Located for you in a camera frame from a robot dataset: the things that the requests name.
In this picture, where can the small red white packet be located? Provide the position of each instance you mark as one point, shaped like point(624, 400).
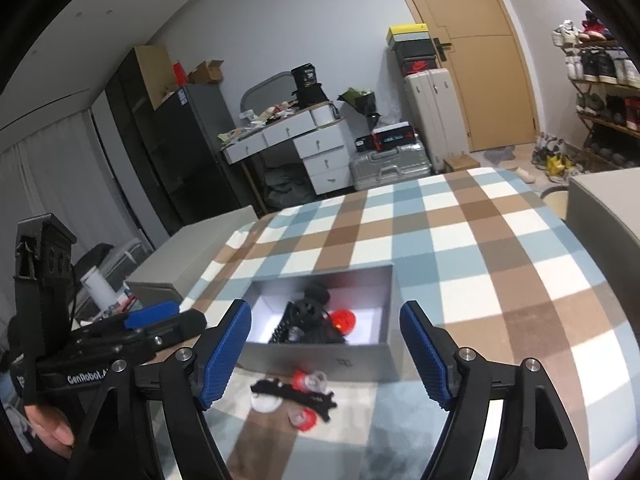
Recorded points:
point(124, 300)

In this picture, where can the white desk with drawers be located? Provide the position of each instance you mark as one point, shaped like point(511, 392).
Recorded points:
point(325, 150)

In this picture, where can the dark green wrapped bouquet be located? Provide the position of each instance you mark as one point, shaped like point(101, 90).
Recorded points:
point(357, 100)

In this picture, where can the dark cloth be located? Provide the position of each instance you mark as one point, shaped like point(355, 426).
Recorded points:
point(92, 257)

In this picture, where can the pile of loose shoes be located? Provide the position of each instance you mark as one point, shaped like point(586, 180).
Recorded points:
point(552, 162)

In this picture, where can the grey curtain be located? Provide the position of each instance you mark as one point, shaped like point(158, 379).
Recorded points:
point(50, 185)

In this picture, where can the white suitcase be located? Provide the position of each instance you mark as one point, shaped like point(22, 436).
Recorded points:
point(435, 120)

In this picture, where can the white bottle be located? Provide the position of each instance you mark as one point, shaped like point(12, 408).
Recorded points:
point(97, 290)

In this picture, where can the wooden shoe rack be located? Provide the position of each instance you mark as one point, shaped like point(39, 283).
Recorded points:
point(600, 67)
point(600, 122)

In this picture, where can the red label black shoe box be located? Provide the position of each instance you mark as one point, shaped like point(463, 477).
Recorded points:
point(419, 67)

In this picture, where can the small black box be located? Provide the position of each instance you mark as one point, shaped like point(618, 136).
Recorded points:
point(365, 144)

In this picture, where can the dark fridge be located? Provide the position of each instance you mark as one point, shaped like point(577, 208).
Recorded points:
point(200, 160)

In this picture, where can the grey cardboard box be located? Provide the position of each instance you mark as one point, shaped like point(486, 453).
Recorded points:
point(310, 360)

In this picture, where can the black bag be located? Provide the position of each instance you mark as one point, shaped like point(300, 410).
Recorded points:
point(307, 87)

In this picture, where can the small cardboard box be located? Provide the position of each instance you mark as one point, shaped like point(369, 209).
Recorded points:
point(461, 163)

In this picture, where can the dark wardrobe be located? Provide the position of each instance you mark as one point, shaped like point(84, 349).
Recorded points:
point(132, 125)

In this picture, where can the tall flat cardboard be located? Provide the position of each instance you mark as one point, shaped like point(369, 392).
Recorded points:
point(152, 75)

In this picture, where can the black hair claw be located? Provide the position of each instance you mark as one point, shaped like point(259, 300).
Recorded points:
point(307, 312)

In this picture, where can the grey bench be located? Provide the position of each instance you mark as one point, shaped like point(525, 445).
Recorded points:
point(605, 200)
point(200, 250)

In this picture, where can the beige slippers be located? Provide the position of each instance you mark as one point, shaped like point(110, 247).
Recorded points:
point(520, 172)

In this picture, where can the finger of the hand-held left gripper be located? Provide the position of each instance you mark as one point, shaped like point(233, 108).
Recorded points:
point(180, 325)
point(150, 314)

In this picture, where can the grey arched frame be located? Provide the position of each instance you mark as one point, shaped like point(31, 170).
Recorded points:
point(260, 92)

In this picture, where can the yellow lid shoe box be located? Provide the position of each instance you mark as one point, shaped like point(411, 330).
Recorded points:
point(407, 34)

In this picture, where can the person's left hand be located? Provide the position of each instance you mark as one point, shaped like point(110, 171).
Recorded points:
point(50, 425)

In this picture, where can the open cardboard box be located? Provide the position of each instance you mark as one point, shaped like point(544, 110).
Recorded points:
point(206, 74)

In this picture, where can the pile of desk clutter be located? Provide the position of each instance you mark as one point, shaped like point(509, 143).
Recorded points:
point(260, 120)

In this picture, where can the checked tablecloth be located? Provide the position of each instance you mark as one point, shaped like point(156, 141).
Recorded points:
point(450, 260)

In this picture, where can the round white badge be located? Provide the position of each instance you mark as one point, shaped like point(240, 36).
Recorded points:
point(262, 404)

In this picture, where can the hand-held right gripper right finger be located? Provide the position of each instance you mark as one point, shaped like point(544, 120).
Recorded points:
point(427, 355)

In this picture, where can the black box with red edge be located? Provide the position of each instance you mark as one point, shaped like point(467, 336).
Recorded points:
point(394, 137)

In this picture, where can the wooden door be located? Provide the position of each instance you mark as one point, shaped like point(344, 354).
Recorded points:
point(480, 85)

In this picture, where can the grey fabric basket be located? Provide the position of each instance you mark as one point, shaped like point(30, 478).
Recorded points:
point(130, 255)

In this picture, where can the grey bundle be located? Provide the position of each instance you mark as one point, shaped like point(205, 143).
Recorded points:
point(287, 185)

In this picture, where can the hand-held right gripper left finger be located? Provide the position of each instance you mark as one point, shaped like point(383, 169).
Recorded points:
point(222, 355)

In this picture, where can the black beaded hair clip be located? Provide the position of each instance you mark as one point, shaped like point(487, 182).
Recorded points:
point(285, 327)

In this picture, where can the silver suitcase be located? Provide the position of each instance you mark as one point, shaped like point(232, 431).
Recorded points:
point(390, 167)

